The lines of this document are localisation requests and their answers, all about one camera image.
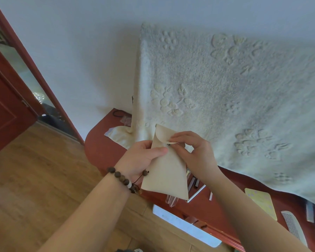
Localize person's right hand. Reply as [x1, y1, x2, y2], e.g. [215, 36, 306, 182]
[169, 131, 221, 186]

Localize person's left hand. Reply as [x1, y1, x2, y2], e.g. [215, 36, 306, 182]
[115, 140, 169, 186]

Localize thin silver makeup pen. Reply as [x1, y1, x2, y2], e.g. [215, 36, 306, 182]
[187, 184, 207, 203]

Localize cream snap pouch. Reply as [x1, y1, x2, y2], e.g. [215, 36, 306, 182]
[141, 124, 189, 201]

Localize yellow hand mirror makeup tool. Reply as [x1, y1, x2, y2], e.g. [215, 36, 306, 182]
[244, 188, 278, 221]

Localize cream plastic comb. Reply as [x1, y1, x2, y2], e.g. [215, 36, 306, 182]
[281, 210, 308, 249]

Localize person's right forearm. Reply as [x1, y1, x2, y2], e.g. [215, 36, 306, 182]
[206, 168, 313, 252]

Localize person's left forearm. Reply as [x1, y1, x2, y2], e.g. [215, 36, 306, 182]
[38, 174, 133, 252]

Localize red wooden table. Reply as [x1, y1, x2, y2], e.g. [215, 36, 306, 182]
[84, 108, 315, 252]

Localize pale green embossed towel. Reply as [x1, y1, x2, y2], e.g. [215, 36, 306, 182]
[104, 22, 315, 212]

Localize white green floral box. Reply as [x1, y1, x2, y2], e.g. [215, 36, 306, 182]
[153, 204, 222, 249]

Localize silver stand foot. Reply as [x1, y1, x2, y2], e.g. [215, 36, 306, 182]
[306, 201, 315, 223]

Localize red wooden door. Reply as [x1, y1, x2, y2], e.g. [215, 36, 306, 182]
[0, 39, 45, 159]

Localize brown wooden bead bracelet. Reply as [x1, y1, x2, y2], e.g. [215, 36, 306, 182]
[107, 167, 149, 195]

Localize black hair tie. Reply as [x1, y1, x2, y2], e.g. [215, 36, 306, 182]
[113, 109, 133, 118]

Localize red wooden door frame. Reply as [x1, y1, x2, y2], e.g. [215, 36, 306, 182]
[0, 0, 84, 146]

